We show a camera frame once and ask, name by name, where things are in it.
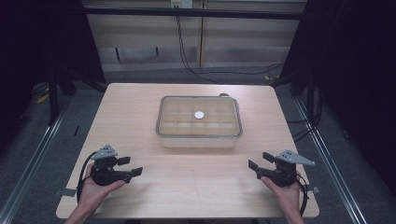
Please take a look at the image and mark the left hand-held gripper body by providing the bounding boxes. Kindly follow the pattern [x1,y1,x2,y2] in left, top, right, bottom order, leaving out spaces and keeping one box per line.
[90,144,133,187]

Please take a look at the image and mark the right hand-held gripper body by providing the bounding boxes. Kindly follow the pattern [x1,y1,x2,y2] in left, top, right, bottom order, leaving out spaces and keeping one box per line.
[256,149,316,188]

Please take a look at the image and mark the person's left hand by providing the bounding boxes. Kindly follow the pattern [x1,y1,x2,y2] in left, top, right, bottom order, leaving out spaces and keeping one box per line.
[77,162,126,217]

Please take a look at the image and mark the person's right hand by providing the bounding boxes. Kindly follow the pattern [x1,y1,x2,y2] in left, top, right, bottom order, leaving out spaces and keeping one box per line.
[260,175,303,219]

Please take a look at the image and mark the clear plastic compartment box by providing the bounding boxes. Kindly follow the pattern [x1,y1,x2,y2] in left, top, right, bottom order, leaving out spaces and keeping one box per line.
[155,94,244,149]

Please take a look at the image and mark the black metal stand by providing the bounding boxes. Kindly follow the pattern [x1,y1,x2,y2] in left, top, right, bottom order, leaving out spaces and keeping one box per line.
[47,69,61,126]

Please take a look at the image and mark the yellow object on floor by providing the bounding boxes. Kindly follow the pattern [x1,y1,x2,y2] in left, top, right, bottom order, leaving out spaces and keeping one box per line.
[35,91,50,105]

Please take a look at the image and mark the dark curtain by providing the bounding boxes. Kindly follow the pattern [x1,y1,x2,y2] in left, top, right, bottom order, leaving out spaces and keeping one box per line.
[278,0,396,188]

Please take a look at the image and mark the black horizontal metal bar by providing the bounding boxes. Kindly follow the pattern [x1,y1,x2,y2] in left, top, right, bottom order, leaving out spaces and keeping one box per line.
[83,7,305,21]

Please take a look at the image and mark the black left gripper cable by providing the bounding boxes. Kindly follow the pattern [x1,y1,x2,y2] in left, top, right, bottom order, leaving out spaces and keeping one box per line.
[76,150,98,203]

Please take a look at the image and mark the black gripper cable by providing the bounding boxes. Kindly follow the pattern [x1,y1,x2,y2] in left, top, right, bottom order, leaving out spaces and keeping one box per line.
[296,173,310,217]
[76,150,98,203]

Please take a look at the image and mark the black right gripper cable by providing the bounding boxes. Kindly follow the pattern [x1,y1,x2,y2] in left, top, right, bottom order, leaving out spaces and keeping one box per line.
[296,173,310,217]

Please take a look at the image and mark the metal floor rail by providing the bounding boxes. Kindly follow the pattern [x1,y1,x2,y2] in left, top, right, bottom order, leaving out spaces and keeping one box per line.
[0,96,74,224]
[292,96,370,224]

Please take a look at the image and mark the black floor cables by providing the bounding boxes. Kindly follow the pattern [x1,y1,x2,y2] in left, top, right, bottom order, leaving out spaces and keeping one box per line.
[286,87,323,144]

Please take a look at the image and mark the black wall cable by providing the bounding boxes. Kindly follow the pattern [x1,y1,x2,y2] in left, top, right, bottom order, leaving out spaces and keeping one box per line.
[175,14,285,85]

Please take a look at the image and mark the white wall outlet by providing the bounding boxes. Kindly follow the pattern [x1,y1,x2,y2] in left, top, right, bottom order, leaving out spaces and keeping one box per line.
[169,0,194,9]

